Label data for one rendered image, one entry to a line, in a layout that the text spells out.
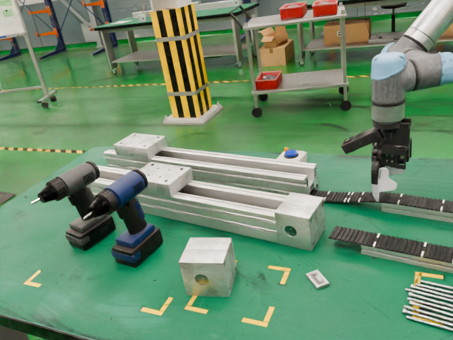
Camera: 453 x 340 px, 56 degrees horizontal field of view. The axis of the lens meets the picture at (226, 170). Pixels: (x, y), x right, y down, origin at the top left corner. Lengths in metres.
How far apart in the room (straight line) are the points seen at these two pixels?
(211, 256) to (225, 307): 0.11
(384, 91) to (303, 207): 0.33
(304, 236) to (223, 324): 0.29
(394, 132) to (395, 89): 0.11
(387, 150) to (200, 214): 0.51
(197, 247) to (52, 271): 0.44
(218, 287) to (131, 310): 0.20
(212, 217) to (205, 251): 0.24
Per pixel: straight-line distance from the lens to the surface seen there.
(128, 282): 1.10
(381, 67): 1.04
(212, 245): 0.97
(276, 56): 6.13
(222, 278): 0.95
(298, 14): 4.10
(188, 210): 1.21
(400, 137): 1.10
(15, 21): 6.39
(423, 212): 1.20
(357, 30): 5.93
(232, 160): 1.39
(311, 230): 1.04
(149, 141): 1.54
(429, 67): 1.09
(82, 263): 1.22
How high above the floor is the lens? 1.44
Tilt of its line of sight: 26 degrees down
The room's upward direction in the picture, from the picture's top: 10 degrees counter-clockwise
